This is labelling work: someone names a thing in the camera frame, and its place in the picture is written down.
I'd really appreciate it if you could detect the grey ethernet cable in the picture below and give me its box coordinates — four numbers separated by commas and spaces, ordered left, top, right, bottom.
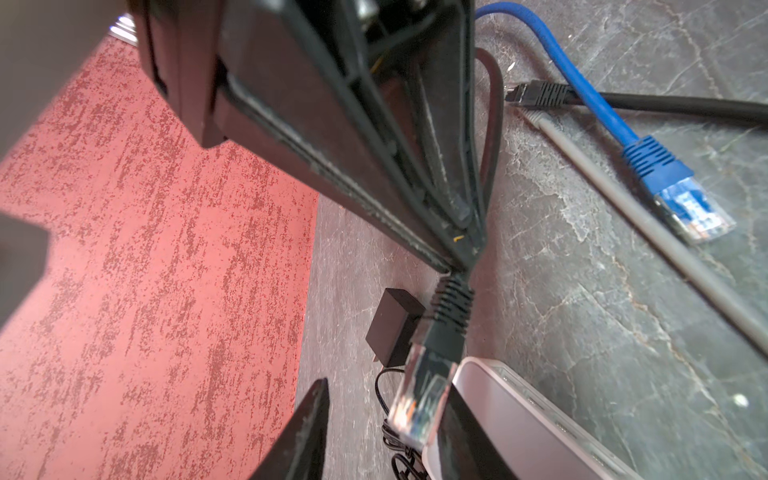
518, 107, 768, 358

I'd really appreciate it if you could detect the blue ethernet cable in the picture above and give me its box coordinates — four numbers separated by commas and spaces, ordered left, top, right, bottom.
473, 1, 738, 244

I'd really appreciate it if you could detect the black power adapter with cable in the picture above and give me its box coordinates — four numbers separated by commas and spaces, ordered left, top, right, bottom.
366, 288, 429, 479

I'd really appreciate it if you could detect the white small network switch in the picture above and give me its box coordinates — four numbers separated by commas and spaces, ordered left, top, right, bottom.
422, 357, 638, 479

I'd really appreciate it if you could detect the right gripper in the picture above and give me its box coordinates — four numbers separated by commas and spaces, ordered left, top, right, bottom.
128, 0, 226, 148

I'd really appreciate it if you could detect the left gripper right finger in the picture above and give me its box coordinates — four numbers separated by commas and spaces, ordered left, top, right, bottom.
437, 386, 517, 480

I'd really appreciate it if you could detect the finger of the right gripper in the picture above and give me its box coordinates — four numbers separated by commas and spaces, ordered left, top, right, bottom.
214, 1, 486, 272

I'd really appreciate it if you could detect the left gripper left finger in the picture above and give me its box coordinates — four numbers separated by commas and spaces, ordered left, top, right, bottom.
250, 378, 330, 480

